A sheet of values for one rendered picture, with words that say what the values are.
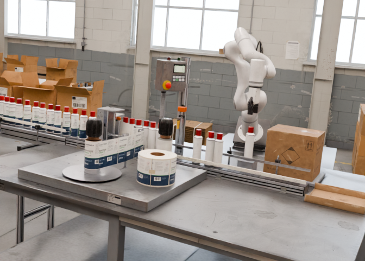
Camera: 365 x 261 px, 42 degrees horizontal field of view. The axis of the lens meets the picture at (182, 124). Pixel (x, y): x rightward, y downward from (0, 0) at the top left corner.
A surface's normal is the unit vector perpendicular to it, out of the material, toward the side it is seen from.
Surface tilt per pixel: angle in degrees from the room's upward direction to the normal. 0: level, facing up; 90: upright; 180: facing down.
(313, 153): 90
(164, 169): 90
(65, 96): 91
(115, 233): 90
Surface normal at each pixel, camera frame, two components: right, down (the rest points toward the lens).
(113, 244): -0.45, 0.13
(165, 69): 0.47, 0.20
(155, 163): -0.07, 0.18
